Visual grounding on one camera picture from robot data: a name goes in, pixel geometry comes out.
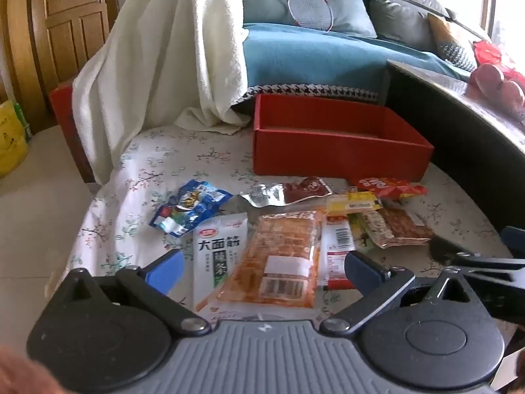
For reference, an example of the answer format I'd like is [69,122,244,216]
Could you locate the wooden door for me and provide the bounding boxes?
[0,0,119,132]

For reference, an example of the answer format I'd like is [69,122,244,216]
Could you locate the yellow bag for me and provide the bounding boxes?
[0,99,29,179]

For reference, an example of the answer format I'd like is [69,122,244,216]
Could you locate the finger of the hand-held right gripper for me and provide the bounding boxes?
[430,236,525,282]
[500,226,525,255]

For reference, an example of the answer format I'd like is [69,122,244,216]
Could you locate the grey sofa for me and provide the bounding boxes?
[234,0,489,91]

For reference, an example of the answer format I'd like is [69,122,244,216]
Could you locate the teal blanket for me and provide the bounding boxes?
[230,22,472,109]

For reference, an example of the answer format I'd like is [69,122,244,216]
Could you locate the person's left hand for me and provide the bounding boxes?
[0,345,62,394]

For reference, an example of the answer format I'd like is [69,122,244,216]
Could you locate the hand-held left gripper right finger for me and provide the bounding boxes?
[320,250,478,335]

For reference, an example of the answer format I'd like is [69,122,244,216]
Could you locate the white towel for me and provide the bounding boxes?
[72,0,252,185]

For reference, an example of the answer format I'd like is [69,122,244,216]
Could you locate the red snack packet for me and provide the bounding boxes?
[357,176,429,200]

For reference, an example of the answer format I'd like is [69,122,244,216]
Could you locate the dark coffee table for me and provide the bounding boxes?
[386,59,525,251]

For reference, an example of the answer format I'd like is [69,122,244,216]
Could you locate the pink wrapped fruits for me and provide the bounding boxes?
[468,63,525,120]

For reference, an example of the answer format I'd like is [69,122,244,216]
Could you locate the yellow snack packet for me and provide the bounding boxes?
[326,193,383,216]

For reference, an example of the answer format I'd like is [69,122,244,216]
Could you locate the clear orange snack packet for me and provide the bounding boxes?
[215,211,326,308]

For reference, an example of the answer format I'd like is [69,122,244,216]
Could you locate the orange patterned pillow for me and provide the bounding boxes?
[427,12,478,72]

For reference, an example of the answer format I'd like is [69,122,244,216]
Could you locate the blue snack packet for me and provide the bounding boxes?
[148,180,234,236]

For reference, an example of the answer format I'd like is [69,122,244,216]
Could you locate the white red-label snack packet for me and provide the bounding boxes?
[322,215,357,290]

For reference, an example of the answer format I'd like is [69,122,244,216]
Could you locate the grey-teal sofa cushion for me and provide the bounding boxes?
[242,0,377,37]

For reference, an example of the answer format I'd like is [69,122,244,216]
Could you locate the red plastic bag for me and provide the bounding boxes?
[472,40,525,83]

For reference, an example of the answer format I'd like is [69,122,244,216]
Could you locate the silver maroon snack packet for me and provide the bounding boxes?
[239,176,334,208]

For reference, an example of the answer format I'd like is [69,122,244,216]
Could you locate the floral tablecloth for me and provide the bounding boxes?
[61,123,521,394]

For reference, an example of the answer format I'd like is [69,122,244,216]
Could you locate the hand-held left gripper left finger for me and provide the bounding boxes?
[57,250,211,335]

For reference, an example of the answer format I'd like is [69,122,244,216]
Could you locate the red cardboard box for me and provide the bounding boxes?
[252,94,435,182]

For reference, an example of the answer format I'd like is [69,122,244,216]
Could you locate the clear brown snack packet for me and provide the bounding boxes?
[361,207,434,249]

